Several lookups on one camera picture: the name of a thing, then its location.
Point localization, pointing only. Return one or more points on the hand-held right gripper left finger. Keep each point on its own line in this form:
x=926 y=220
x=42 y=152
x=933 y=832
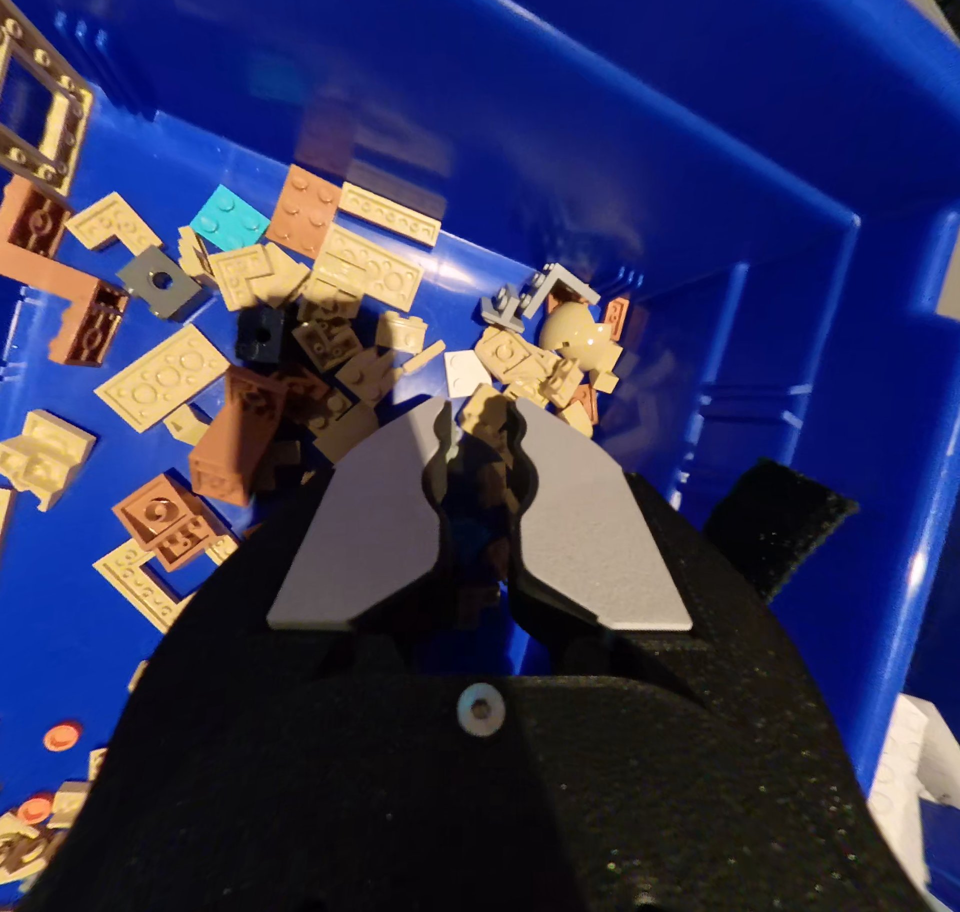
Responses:
x=360 y=537

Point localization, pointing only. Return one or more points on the printed white paper sheet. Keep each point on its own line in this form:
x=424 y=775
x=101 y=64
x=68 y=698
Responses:
x=907 y=762

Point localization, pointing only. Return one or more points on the pile of toy bricks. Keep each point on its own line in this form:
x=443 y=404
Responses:
x=165 y=372

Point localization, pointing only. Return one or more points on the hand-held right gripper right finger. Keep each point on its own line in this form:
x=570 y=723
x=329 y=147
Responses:
x=592 y=537

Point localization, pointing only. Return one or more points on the tan toy brick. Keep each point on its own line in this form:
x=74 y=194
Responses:
x=484 y=413

